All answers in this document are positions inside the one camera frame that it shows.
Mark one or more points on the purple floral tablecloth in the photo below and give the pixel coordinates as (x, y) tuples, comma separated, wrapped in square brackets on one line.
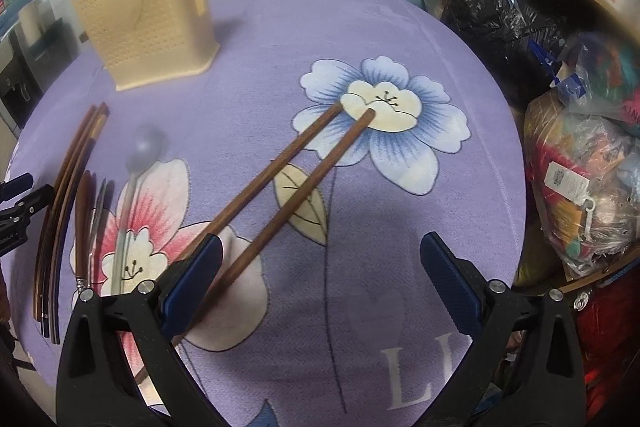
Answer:
[(334, 323)]

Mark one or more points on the water dispenser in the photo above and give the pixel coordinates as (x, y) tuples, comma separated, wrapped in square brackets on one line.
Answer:
[(20, 91)]

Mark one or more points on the brown wooden chopstick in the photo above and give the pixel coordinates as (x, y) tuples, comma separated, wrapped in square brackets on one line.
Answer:
[(233, 208), (219, 286), (54, 235), (41, 267)]

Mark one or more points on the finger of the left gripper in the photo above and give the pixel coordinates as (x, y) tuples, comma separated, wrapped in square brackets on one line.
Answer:
[(16, 186), (16, 220)]

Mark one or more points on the black plastic bag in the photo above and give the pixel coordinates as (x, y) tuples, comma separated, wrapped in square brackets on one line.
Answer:
[(505, 35)]

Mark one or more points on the grey plastic spoon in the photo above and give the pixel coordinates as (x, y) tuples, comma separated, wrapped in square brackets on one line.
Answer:
[(148, 144)]

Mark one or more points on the wooden handled metal spoon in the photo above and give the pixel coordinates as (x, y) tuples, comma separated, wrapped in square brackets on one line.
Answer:
[(83, 216)]

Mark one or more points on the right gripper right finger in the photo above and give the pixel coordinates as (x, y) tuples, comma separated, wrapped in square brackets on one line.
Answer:
[(523, 367)]

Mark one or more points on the clear bag of colourful items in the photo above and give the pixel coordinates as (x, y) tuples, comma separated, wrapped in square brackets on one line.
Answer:
[(581, 145)]

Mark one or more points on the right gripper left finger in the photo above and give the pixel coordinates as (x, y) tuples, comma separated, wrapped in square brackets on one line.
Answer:
[(96, 386)]

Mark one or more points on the cream plastic cutlery holder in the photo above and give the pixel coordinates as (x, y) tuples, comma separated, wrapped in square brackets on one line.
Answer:
[(141, 42)]

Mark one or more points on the black chopstick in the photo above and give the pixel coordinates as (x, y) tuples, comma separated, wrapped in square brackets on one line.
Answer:
[(62, 256)]

